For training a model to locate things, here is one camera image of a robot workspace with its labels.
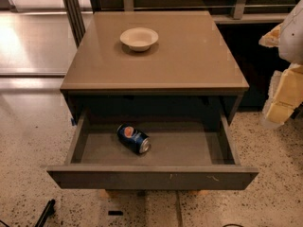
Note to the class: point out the white ceramic bowl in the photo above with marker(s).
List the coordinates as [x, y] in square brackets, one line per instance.
[139, 39]

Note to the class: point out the black stand leg on floor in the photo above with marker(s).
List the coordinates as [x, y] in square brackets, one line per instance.
[48, 212]

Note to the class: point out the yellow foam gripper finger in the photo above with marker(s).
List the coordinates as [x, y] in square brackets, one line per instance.
[285, 94]
[271, 38]

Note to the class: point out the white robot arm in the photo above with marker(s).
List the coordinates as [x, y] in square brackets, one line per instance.
[290, 43]

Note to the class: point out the grey cabinet with counter top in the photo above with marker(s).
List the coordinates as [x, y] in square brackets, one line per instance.
[190, 58]

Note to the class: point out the open grey top drawer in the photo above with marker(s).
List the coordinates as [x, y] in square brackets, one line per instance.
[187, 153]

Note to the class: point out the blue pepsi can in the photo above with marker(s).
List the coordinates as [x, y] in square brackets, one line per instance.
[137, 140]

